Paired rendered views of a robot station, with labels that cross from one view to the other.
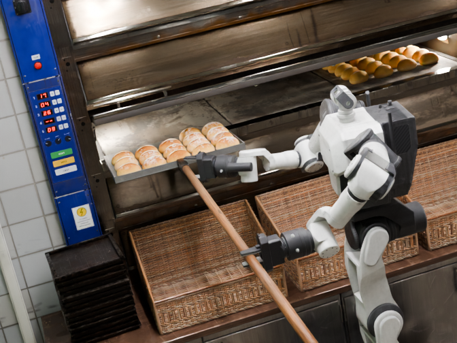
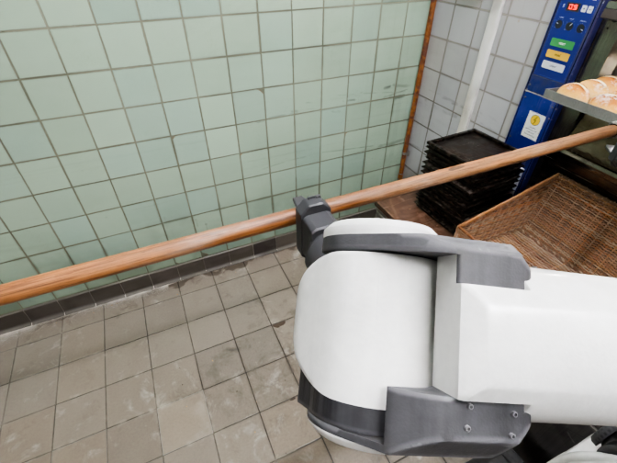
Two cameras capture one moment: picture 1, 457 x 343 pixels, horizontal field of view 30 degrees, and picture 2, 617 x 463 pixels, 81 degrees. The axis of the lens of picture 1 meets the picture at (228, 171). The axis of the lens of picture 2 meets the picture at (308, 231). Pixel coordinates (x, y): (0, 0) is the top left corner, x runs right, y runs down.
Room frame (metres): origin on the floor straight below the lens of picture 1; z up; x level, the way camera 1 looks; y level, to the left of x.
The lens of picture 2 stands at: (2.20, -0.53, 1.59)
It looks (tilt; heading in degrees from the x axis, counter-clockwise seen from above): 40 degrees down; 78
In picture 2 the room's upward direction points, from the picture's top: straight up
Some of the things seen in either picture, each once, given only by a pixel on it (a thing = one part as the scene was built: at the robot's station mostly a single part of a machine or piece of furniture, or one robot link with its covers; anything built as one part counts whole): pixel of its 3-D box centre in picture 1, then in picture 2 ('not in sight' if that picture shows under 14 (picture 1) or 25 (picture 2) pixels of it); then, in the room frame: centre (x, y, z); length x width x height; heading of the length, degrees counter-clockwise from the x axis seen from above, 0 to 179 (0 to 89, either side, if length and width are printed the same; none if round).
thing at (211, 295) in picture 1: (205, 263); (564, 257); (3.26, 0.17, 0.72); 0.56 x 0.49 x 0.28; 101
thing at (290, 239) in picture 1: (279, 248); (323, 246); (2.32, -0.11, 1.19); 0.12 x 0.10 x 0.13; 101
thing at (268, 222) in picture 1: (334, 224); not in sight; (3.39, -0.41, 0.72); 0.56 x 0.49 x 0.28; 103
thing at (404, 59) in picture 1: (370, 56); not in sight; (4.20, -0.82, 1.21); 0.61 x 0.48 x 0.06; 12
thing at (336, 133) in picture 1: (368, 152); not in sight; (2.76, -0.49, 1.27); 0.34 x 0.30 x 0.36; 3
